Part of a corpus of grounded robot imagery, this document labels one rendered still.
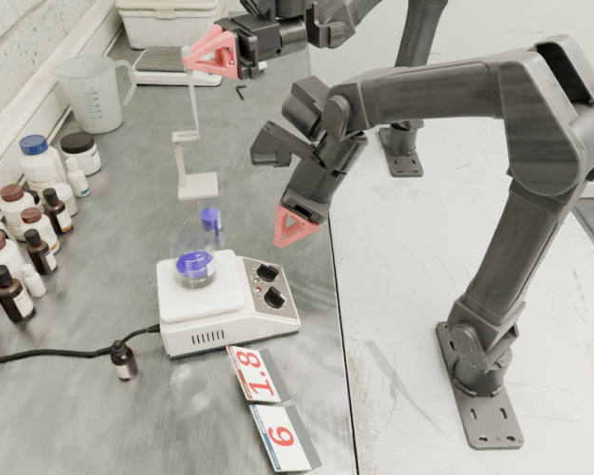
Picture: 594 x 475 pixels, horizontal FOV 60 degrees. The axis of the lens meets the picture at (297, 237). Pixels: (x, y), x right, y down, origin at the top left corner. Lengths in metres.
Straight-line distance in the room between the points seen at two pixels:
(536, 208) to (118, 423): 0.57
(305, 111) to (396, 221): 0.37
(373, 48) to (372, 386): 1.63
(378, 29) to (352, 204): 1.21
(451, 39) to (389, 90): 1.65
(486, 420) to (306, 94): 0.49
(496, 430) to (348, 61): 1.69
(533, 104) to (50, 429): 0.68
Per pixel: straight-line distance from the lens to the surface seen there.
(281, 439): 0.68
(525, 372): 0.82
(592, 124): 0.52
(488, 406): 0.76
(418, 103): 0.58
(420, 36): 1.07
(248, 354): 0.75
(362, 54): 2.17
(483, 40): 2.28
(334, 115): 0.63
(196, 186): 1.08
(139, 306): 0.87
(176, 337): 0.74
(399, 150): 1.17
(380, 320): 0.82
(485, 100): 0.53
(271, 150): 0.70
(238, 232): 0.97
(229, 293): 0.74
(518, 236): 0.57
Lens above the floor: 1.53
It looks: 42 degrees down
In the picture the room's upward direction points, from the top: straight up
